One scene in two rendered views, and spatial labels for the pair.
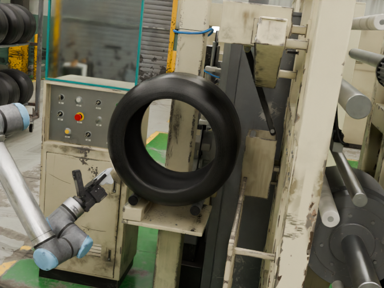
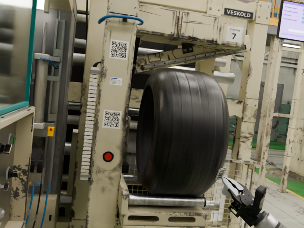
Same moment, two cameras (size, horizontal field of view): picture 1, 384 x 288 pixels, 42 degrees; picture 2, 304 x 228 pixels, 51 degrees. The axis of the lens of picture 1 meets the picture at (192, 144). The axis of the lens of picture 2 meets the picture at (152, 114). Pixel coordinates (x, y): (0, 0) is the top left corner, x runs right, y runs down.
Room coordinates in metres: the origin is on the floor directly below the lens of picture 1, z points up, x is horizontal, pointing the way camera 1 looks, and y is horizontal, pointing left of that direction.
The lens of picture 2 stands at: (2.81, 1.42, 1.36)
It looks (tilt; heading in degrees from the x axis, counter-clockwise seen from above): 4 degrees down; 250
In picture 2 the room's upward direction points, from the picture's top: 6 degrees clockwise
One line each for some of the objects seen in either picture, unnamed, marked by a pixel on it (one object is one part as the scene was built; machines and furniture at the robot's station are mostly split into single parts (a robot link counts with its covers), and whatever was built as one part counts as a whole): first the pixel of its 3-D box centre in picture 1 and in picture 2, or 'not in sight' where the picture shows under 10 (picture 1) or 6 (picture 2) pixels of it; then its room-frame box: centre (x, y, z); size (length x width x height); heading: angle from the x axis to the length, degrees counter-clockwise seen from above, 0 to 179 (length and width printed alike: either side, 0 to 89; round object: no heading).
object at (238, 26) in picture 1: (257, 26); (185, 30); (2.09, -0.21, 1.71); 0.61 x 0.25 x 0.15; 172
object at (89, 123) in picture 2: not in sight; (90, 123); (2.60, 0.07, 1.19); 0.05 x 0.04 x 0.48; 82
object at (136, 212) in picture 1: (142, 201); (163, 215); (2.28, 0.21, 0.84); 0.36 x 0.09 x 0.06; 172
